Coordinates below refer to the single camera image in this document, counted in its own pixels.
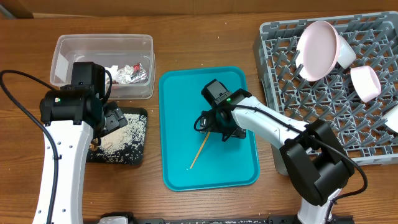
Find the white tissue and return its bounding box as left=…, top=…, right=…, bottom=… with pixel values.
left=105, top=65, right=125, bottom=84

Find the red silver foil wrapper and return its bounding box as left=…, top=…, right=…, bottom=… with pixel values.
left=123, top=63, right=149, bottom=84

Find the large white plate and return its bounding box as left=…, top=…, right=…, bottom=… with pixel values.
left=295, top=21, right=340, bottom=82

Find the grey dishwasher rack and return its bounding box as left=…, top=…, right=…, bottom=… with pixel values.
left=253, top=11, right=397, bottom=166

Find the grey bowl with rice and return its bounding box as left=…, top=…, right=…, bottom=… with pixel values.
left=337, top=35, right=356, bottom=69

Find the pink bowl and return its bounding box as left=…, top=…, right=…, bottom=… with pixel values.
left=350, top=65, right=381, bottom=103

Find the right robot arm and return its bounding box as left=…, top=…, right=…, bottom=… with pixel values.
left=194, top=80, right=355, bottom=223

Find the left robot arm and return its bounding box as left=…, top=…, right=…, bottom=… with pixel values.
left=34, top=62, right=127, bottom=223

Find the black tray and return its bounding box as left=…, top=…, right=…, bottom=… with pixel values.
left=86, top=106, right=149, bottom=166

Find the spilled rice pile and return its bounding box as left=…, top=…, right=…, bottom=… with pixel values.
left=99, top=113, right=147, bottom=162

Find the teal plastic tray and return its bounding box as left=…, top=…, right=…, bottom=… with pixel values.
left=159, top=67, right=260, bottom=191

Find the clear plastic bin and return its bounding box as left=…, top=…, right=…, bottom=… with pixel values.
left=50, top=34, right=155, bottom=100

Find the black rail at table edge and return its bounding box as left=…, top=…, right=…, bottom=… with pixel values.
left=98, top=212, right=355, bottom=224

